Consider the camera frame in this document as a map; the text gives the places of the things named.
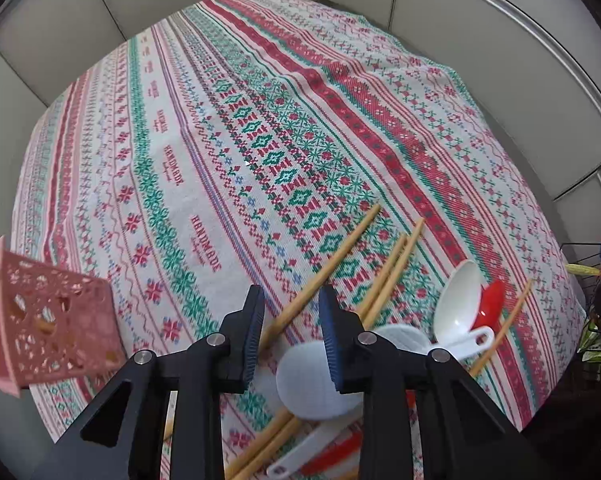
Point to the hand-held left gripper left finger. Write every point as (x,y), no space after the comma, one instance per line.
(253,331)

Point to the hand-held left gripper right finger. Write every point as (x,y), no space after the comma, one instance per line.
(330,341)

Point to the white rice paddle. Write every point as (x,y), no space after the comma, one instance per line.
(400,339)
(308,382)

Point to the white soup spoon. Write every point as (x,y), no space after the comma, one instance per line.
(459,300)

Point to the red plastic spoon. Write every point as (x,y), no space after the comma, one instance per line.
(492,300)

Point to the pink perforated utensil basket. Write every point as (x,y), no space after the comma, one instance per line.
(55,325)

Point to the patterned red green tablecloth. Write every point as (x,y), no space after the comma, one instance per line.
(260,125)

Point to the yellow stick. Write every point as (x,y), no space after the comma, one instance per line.
(582,270)

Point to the green packet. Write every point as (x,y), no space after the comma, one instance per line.
(592,345)

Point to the curved metal rail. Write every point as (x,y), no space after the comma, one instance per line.
(570,66)

